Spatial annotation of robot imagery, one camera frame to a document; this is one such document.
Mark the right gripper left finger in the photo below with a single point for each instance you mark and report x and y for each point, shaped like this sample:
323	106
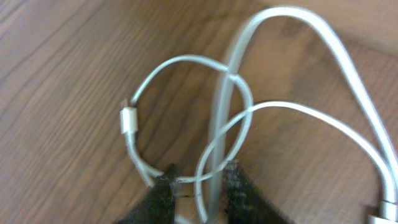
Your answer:
158	206

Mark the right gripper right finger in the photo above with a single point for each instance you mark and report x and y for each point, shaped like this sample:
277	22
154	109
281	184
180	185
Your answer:
245	203

